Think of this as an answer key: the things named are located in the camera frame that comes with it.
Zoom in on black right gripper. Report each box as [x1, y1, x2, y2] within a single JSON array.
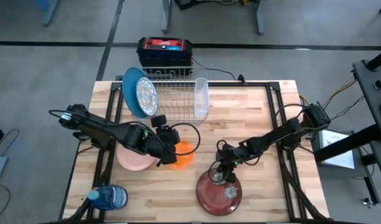
[[215, 142, 244, 184]]

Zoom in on black floor cable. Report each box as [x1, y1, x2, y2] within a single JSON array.
[[329, 95, 365, 122]]

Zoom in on clear plastic cutlery tub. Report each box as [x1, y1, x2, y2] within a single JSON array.
[[194, 77, 210, 119]]

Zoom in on yellow floor cable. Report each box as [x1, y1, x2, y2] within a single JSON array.
[[299, 79, 358, 108]]

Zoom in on grey wire dish rack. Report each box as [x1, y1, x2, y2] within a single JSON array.
[[131, 65, 210, 124]]

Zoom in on grey box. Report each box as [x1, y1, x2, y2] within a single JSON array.
[[311, 128, 361, 172]]

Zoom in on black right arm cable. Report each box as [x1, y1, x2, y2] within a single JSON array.
[[273, 103, 307, 126]]

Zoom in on white sheet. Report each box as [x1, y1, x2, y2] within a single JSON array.
[[321, 129, 355, 170]]

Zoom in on black stand beam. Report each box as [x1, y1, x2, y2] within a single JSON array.
[[314, 123, 381, 163]]

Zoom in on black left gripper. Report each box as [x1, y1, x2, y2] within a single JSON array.
[[143, 114, 181, 167]]

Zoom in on pink plate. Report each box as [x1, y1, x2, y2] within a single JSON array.
[[116, 143, 158, 172]]

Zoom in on dark side table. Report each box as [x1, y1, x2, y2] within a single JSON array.
[[352, 49, 381, 175]]

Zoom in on blue water bottle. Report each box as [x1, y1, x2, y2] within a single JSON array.
[[87, 184, 129, 211]]

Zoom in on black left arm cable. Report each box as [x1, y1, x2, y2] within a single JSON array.
[[170, 122, 202, 157]]

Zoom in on red and black battery box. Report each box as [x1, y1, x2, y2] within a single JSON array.
[[136, 36, 194, 75]]

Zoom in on black battery cable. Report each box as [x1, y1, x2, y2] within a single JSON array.
[[190, 57, 248, 86]]

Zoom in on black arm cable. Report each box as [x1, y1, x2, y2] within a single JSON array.
[[273, 103, 307, 126], [170, 122, 202, 157]]

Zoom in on plain blue plate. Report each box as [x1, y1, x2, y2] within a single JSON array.
[[121, 67, 151, 120]]

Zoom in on black aluminium table frame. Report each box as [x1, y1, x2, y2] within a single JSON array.
[[58, 74, 330, 223]]

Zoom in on grey table leg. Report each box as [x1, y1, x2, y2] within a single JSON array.
[[42, 0, 60, 27], [161, 0, 174, 34], [255, 0, 268, 35]]

